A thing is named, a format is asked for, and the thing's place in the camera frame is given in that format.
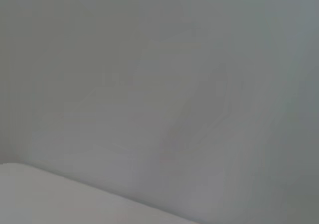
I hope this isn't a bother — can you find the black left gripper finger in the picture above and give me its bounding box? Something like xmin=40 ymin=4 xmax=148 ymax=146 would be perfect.
xmin=161 ymin=62 xmax=231 ymax=147

